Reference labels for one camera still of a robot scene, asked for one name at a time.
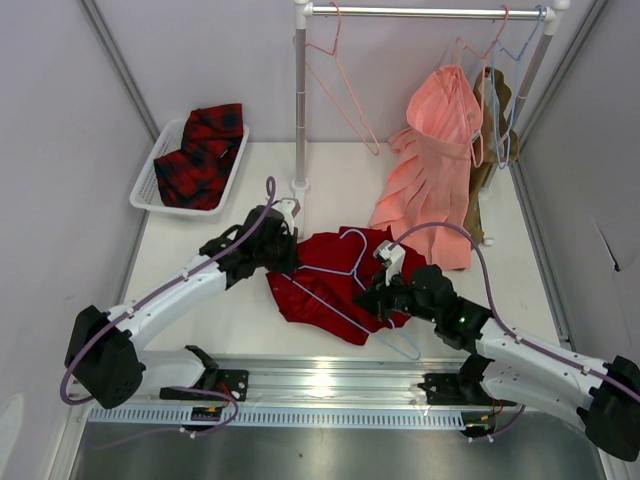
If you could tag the white plastic basket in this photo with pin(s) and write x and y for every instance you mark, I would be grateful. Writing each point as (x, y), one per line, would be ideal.
(145, 194)

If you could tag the white slotted cable duct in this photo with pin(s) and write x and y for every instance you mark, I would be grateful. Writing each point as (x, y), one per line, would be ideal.
(412, 419)

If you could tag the empty pink hanger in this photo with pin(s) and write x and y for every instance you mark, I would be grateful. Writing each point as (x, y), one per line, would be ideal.
(359, 126)

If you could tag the red black plaid garment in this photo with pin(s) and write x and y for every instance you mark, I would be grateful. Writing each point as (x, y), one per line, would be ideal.
(195, 175)

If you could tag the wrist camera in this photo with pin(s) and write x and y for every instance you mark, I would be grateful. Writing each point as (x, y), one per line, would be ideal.
(287, 207)
(391, 256)

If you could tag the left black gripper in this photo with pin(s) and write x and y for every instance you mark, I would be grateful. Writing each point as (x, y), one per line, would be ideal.
(289, 236)

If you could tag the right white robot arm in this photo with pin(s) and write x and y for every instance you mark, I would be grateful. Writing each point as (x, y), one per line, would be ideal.
(599, 398)

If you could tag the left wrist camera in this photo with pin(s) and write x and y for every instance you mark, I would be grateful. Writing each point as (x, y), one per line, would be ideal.
(287, 207)

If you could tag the red skirt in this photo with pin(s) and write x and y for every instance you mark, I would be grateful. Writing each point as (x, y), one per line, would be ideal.
(335, 295)

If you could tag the pink pleated skirt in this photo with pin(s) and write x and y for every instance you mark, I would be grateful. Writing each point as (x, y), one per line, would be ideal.
(430, 181)

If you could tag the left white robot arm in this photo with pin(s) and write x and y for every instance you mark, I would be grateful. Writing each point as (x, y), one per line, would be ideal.
(107, 352)

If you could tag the white metal clothes rack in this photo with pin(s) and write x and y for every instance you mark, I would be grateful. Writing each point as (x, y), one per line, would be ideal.
(550, 15)

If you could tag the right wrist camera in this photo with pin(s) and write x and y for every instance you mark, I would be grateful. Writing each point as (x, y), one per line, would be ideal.
(391, 256)

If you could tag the brown garment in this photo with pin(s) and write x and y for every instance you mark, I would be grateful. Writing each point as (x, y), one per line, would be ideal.
(472, 221)

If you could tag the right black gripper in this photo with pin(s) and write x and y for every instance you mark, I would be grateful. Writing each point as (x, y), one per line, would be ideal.
(382, 298)

